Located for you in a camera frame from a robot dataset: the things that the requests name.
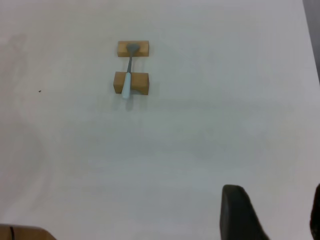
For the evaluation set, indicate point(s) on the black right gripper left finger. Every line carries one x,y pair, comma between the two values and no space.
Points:
237,217

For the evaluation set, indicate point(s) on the arched wooden block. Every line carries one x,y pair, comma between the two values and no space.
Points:
140,81

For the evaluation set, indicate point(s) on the brown wooden board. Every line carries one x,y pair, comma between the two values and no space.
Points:
30,234

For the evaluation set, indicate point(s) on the flat rectangular wooden block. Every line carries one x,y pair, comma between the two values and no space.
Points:
143,49

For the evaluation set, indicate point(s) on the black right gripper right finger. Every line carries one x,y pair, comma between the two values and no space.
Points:
316,215

